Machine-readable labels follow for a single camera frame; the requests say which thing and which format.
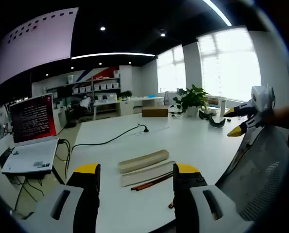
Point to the narrow bright window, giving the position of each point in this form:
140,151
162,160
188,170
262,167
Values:
171,72

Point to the white tall canister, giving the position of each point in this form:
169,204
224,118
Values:
223,106

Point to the round ceiling spotlight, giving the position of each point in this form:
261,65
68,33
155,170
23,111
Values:
163,34
102,28

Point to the row of white storage bins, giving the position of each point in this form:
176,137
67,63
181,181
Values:
101,86

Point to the brown cardboard box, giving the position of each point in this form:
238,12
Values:
155,111

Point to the black curved headband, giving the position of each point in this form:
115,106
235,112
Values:
215,125

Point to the grey desk chair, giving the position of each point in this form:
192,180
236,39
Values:
169,97

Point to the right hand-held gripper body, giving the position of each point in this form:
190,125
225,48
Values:
264,99

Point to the white laptop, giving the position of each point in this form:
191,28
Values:
32,116

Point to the small green potted plant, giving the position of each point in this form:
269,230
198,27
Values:
126,94

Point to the grey mesh office chair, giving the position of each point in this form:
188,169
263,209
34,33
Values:
260,170

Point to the long ceiling strip light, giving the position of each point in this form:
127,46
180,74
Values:
110,54
219,13

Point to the white long workbench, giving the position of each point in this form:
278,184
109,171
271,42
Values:
139,99

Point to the brown chopstick utensil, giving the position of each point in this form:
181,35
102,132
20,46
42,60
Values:
144,186
156,179

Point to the large green potted plant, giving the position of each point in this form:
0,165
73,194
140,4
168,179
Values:
192,99

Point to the wide bright window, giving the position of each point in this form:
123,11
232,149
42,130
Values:
231,68

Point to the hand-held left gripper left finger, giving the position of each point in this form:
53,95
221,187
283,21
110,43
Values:
86,194

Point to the metal storage shelf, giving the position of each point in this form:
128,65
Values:
105,79

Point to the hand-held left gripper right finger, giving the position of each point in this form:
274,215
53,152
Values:
188,194

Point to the beige cutlery case lid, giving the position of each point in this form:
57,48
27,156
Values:
146,176

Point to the beige cutlery case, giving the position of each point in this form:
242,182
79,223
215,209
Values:
144,160

